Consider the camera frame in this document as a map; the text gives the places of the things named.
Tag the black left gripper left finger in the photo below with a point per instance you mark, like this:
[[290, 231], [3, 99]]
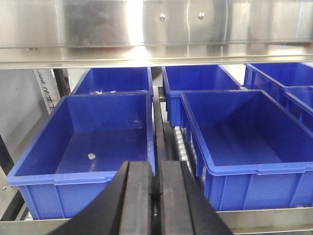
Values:
[[124, 207]]

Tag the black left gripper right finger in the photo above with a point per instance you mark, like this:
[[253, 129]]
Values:
[[183, 208]]

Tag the white roller track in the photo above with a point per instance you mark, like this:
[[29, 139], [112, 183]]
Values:
[[183, 148]]

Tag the blue bin far left front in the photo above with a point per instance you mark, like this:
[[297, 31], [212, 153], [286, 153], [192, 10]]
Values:
[[79, 149]]

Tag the blue bin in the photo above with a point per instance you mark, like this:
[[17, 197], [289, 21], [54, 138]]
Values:
[[278, 78], [251, 153], [299, 102], [178, 79], [79, 149], [108, 80]]

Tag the blue bin centre front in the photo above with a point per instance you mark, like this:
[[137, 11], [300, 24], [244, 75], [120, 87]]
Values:
[[251, 153]]

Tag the blue bin far left rear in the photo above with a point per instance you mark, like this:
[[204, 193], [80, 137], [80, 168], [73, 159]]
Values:
[[108, 80]]

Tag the blue bin centre rear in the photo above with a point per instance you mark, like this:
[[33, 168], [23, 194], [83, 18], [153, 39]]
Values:
[[178, 79]]

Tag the blue bin right front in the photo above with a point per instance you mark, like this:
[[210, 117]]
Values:
[[299, 102]]

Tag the blue bin right rear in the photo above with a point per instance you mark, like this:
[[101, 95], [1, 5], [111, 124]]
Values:
[[278, 78]]

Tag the stainless steel shelf front rail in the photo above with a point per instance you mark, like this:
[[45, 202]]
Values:
[[136, 33]]

